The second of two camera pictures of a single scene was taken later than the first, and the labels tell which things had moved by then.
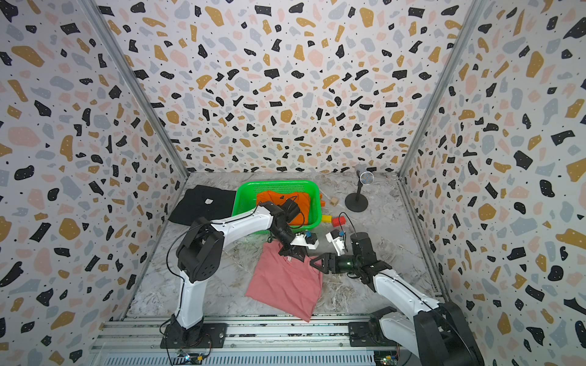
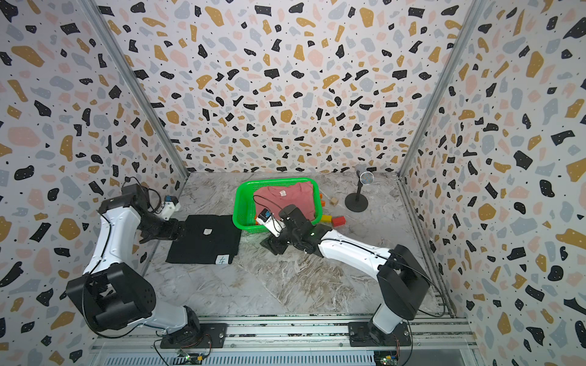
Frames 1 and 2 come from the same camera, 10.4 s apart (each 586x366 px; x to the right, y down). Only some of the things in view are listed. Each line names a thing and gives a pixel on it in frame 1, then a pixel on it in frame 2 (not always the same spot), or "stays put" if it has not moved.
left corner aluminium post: [112, 46] stays put
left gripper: [295, 252] -> [172, 232]
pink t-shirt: [284, 284] -> [273, 198]
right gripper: [328, 258] -> [273, 245]
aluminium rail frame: [252, 340] stays put
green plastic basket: [245, 197] stays put
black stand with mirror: [359, 202] stays put
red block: [336, 220] stays put
